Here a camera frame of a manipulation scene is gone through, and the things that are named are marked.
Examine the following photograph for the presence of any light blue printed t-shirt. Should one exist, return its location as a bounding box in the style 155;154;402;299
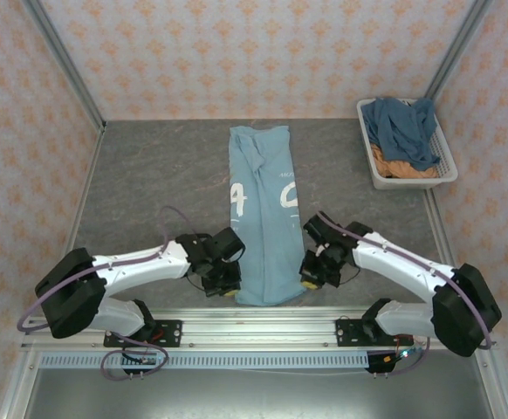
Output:
227;125;307;306

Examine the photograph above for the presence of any orange t-shirt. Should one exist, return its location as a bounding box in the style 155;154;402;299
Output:
369;142;439;179

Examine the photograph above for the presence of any dark blue t-shirt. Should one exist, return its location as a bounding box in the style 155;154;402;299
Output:
361;97;442;172

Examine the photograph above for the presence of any white plastic basket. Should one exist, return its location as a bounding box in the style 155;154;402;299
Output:
356;98;459;191

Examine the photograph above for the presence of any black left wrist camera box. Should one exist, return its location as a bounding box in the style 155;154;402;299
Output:
211;226;247;264

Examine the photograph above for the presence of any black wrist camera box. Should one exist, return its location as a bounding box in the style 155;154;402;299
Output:
302;212;340;248
211;226;247;264

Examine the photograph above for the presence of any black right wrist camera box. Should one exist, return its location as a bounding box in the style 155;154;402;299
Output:
302;212;340;248

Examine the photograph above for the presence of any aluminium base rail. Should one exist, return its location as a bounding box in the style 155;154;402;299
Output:
20;307;498;350

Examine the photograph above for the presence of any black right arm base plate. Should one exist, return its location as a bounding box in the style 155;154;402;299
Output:
335;317;415;349

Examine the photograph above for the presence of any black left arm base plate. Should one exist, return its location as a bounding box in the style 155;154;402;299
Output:
103;319;183;349

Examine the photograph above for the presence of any white slotted cable duct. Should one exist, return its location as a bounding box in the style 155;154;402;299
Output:
38;352;371;370

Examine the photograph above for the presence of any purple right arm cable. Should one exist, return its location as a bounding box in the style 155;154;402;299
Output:
317;211;498;377

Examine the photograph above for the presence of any aluminium lower frame post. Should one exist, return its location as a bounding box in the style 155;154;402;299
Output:
474;348;508;419
0;348;41;419

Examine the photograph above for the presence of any aluminium frame corner post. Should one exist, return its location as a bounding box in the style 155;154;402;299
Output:
21;0;106;127
423;0;495;100

